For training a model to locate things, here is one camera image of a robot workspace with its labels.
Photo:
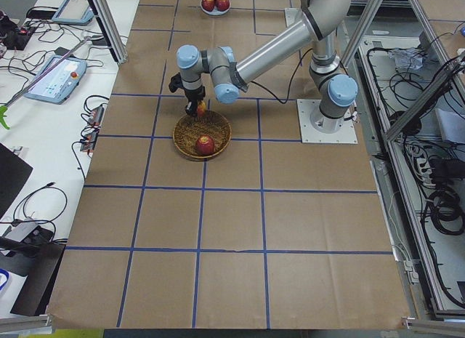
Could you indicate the red yellow apple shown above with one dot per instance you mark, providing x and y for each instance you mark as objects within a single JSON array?
[{"x": 201, "y": 109}]

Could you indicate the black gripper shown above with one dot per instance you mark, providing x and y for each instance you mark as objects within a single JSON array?
[{"x": 194, "y": 94}]

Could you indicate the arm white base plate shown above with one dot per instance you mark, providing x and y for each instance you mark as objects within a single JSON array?
[
  {"x": 294, "y": 20},
  {"x": 315, "y": 128}
]

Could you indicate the grey round plate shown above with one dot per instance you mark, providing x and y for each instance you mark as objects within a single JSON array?
[{"x": 215, "y": 12}]

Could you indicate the near blue teach pendant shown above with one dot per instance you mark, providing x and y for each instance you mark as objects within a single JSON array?
[{"x": 58, "y": 84}]

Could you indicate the red apple in basket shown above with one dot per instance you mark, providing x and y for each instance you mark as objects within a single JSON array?
[{"x": 205, "y": 145}]

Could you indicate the blue teach pendant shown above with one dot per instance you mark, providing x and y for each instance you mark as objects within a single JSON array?
[
  {"x": 58, "y": 84},
  {"x": 73, "y": 12}
]

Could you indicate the reacher grabber stick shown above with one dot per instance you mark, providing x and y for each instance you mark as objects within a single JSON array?
[{"x": 37, "y": 79}]

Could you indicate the woven wicker basket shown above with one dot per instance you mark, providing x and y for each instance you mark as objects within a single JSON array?
[{"x": 188, "y": 129}]

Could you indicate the aluminium frame post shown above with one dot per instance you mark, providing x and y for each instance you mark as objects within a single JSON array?
[{"x": 109, "y": 30}]

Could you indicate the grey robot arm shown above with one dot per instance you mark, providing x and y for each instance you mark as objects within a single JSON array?
[{"x": 315, "y": 25}]

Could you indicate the black laptop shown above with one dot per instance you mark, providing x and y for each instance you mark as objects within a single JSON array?
[{"x": 14, "y": 175}]

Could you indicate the far blue teach pendant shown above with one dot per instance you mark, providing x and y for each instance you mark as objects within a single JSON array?
[{"x": 73, "y": 12}]

